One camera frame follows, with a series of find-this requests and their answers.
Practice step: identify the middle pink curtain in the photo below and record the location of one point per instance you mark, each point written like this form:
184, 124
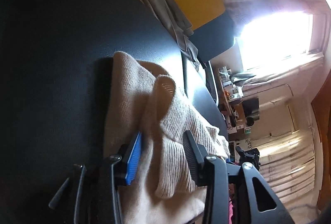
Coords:
284, 69

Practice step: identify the wooden desk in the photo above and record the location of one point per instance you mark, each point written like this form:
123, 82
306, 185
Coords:
230, 102

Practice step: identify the black monitor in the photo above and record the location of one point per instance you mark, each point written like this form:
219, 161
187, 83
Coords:
251, 108

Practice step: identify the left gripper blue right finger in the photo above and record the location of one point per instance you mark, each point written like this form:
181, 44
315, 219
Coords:
208, 171

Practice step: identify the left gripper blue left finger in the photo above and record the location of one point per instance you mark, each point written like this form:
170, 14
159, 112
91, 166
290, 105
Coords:
122, 171

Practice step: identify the multicolour fabric armchair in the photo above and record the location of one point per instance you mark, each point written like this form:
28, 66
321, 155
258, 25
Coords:
196, 14

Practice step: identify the grey hoodie on chair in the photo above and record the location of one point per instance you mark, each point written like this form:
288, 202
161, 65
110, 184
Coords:
176, 23

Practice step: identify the right striped curtain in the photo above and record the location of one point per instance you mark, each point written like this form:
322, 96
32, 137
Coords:
289, 164

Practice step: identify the beige knit sweater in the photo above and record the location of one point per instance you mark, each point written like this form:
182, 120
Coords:
144, 98

